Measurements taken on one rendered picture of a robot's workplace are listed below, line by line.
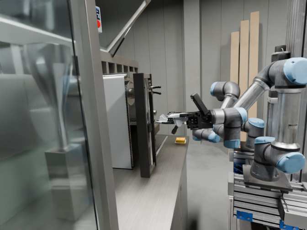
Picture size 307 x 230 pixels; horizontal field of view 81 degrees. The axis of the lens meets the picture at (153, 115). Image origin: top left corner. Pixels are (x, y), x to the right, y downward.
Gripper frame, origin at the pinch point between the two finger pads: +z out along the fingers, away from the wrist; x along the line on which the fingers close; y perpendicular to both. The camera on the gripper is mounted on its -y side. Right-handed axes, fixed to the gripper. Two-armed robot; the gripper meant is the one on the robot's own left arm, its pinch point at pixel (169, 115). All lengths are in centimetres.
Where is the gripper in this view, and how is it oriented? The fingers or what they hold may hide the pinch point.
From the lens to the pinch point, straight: 84.4
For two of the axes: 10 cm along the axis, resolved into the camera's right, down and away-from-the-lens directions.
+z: -10.0, 0.6, -0.3
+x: -0.3, -0.4, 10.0
